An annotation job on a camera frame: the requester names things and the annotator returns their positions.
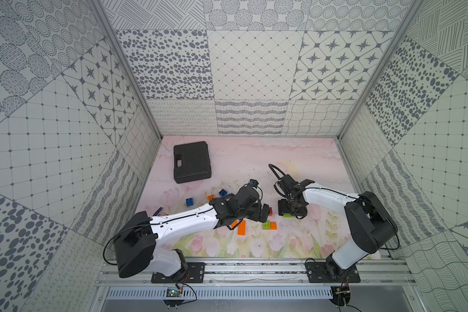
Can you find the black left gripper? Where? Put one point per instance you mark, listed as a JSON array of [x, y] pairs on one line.
[[262, 212]]

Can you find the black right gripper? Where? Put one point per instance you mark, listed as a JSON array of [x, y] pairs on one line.
[[283, 209]]

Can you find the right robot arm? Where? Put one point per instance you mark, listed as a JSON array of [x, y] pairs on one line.
[[370, 225]]

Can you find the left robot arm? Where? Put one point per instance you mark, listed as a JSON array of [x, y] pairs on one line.
[[139, 244]]

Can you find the black plastic case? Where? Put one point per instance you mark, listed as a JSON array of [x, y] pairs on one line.
[[191, 162]]

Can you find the green circuit board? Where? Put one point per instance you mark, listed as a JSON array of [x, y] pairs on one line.
[[173, 294]]

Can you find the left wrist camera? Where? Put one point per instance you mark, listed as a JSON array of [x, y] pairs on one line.
[[253, 183]]

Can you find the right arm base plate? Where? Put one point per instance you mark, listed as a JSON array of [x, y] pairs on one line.
[[325, 272]]

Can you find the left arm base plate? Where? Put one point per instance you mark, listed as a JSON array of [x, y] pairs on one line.
[[194, 273]]

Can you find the aluminium front rail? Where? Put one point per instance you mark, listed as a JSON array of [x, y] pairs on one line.
[[272, 272]]

